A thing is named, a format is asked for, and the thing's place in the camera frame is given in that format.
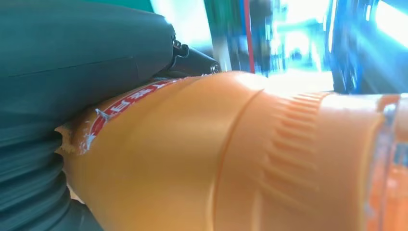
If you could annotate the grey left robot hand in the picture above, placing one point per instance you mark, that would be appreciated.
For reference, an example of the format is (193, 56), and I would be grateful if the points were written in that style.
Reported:
(79, 47)

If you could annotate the orange plastic bottle clear cap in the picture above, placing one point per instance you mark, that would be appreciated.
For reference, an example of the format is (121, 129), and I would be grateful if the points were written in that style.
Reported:
(191, 153)

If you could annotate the green table mat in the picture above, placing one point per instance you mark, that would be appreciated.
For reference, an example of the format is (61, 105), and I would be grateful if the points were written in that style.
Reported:
(127, 3)

